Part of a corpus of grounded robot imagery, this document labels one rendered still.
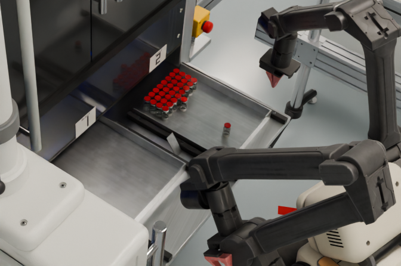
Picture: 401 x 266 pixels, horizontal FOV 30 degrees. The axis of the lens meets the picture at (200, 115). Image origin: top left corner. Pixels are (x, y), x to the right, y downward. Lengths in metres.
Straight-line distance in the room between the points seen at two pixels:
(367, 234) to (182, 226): 0.64
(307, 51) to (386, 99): 1.53
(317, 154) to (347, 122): 2.32
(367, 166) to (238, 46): 2.68
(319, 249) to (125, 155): 0.77
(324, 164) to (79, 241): 0.43
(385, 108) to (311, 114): 1.95
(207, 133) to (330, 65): 1.05
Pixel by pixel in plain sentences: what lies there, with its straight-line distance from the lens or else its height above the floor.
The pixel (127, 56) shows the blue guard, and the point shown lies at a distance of 2.11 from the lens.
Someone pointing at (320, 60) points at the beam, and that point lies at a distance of 3.21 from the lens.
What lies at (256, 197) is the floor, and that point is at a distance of 3.27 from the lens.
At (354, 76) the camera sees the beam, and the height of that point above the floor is 0.50.
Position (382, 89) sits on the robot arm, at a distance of 1.68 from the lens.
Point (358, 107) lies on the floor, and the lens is 3.77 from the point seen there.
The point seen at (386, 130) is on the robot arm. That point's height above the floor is 1.34.
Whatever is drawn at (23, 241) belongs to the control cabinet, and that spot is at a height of 1.58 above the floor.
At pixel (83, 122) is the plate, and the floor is 1.03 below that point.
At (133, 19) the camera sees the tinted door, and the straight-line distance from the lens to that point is 2.07.
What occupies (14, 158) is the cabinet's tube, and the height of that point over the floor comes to 1.64.
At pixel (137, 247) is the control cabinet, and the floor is 1.54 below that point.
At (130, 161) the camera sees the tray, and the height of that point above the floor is 0.88.
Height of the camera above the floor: 2.56
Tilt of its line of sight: 46 degrees down
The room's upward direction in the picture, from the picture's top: 8 degrees clockwise
